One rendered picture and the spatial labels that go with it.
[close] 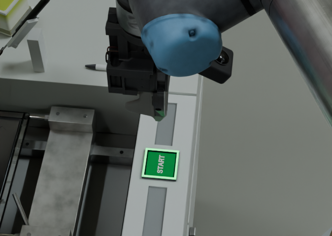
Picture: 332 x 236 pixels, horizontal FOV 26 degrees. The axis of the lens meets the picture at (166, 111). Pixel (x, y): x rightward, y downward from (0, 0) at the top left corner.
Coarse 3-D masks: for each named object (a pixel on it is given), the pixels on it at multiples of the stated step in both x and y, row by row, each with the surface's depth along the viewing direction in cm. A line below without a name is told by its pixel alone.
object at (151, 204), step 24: (168, 96) 126; (192, 96) 126; (144, 120) 123; (168, 120) 123; (192, 120) 123; (144, 144) 120; (168, 144) 120; (192, 144) 123; (144, 192) 114; (168, 192) 114; (144, 216) 112; (168, 216) 112
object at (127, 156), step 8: (24, 144) 133; (32, 144) 133; (40, 144) 133; (24, 152) 134; (32, 152) 133; (40, 152) 133; (96, 152) 132; (104, 152) 132; (112, 152) 132; (120, 152) 132; (128, 152) 132; (96, 160) 133; (104, 160) 133; (112, 160) 133; (120, 160) 132; (128, 160) 132
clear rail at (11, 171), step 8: (24, 120) 130; (24, 128) 129; (24, 136) 128; (16, 144) 127; (16, 152) 126; (16, 160) 125; (8, 168) 124; (16, 168) 125; (8, 176) 123; (8, 184) 122; (8, 192) 121; (0, 208) 119; (0, 216) 118; (0, 224) 118
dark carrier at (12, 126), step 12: (0, 120) 130; (12, 120) 130; (0, 132) 129; (12, 132) 129; (0, 144) 127; (12, 144) 127; (0, 156) 126; (0, 168) 124; (0, 180) 123; (0, 192) 122
